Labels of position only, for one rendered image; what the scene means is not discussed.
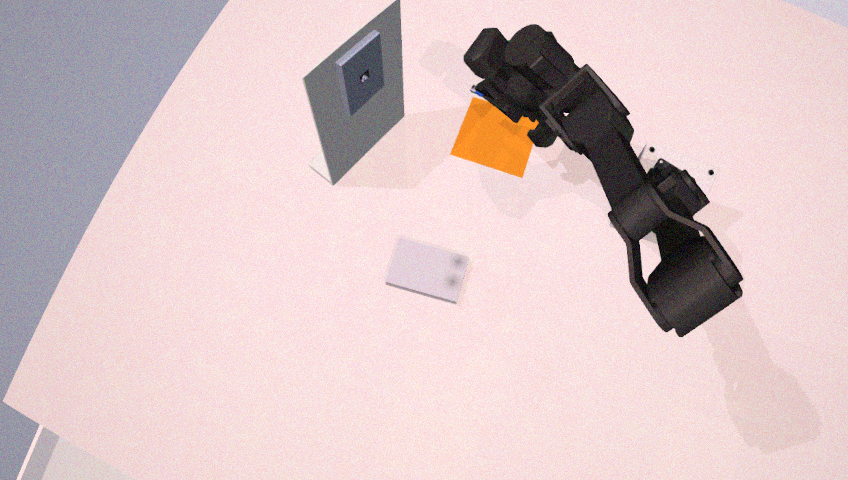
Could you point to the grey panel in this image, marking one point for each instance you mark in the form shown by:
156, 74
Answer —
356, 93

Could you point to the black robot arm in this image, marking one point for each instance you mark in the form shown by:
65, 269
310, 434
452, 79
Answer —
696, 278

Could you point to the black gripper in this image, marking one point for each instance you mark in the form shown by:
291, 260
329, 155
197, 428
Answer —
504, 87

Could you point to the orange flat square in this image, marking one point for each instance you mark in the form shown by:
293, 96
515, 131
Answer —
489, 138

